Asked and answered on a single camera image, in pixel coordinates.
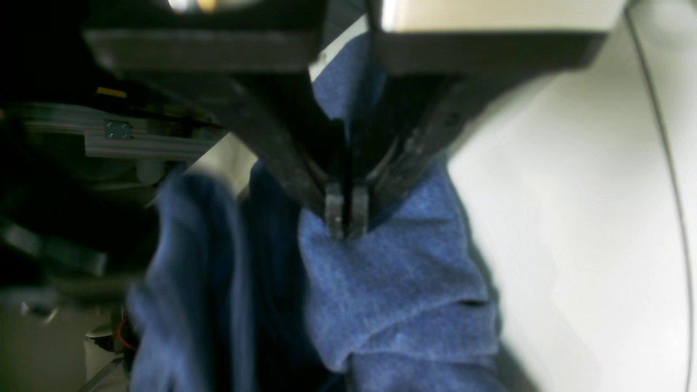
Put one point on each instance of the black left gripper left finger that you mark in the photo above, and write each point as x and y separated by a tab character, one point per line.
245	64

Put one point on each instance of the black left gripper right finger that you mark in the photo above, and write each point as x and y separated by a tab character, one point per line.
436	65

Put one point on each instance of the dark blue t-shirt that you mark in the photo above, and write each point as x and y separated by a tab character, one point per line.
261	296

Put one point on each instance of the aluminium table frame rail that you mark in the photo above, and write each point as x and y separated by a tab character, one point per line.
108	135

